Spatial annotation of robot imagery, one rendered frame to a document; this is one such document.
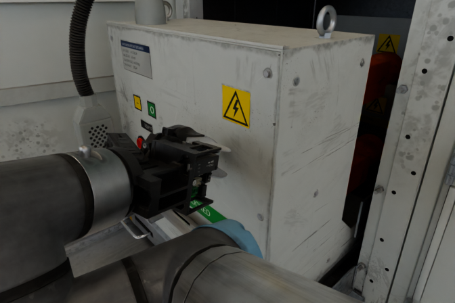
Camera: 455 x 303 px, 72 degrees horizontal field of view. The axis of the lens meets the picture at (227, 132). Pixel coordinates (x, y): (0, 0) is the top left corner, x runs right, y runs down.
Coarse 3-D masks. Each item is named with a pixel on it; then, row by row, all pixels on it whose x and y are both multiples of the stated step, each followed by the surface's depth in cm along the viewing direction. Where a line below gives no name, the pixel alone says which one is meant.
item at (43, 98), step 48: (0, 0) 68; (48, 0) 72; (96, 0) 77; (0, 48) 73; (48, 48) 78; (96, 48) 84; (0, 96) 75; (48, 96) 80; (0, 144) 80; (48, 144) 86
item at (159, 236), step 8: (136, 216) 85; (136, 224) 86; (144, 224) 81; (152, 224) 78; (144, 232) 83; (152, 232) 78; (160, 232) 75; (152, 240) 80; (160, 240) 75; (168, 240) 73
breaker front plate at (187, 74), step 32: (128, 32) 62; (160, 64) 56; (192, 64) 49; (224, 64) 43; (256, 64) 39; (128, 96) 70; (160, 96) 59; (192, 96) 51; (256, 96) 40; (128, 128) 75; (160, 128) 62; (192, 128) 53; (224, 128) 47; (256, 128) 42; (224, 160) 49; (256, 160) 43; (224, 192) 51; (256, 192) 45; (160, 224) 76; (192, 224) 61; (256, 224) 47
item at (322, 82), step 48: (288, 48) 36; (336, 48) 42; (288, 96) 38; (336, 96) 46; (288, 144) 42; (336, 144) 51; (288, 192) 45; (336, 192) 57; (288, 240) 50; (336, 240) 64
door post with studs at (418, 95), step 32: (416, 0) 47; (448, 0) 43; (416, 32) 48; (448, 32) 44; (416, 64) 49; (448, 64) 45; (416, 96) 50; (416, 128) 51; (384, 160) 57; (416, 160) 52; (384, 192) 59; (384, 224) 60; (384, 256) 62; (384, 288) 64
